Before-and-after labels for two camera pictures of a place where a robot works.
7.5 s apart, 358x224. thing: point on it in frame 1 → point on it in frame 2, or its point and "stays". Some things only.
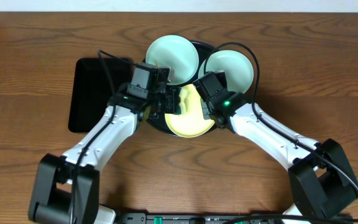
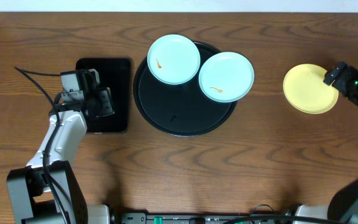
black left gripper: [171, 99] → [106, 101]
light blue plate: [237, 68] stays
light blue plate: [176, 53] stays
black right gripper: [209, 109] → [347, 72]
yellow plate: [192, 124] → [305, 90]
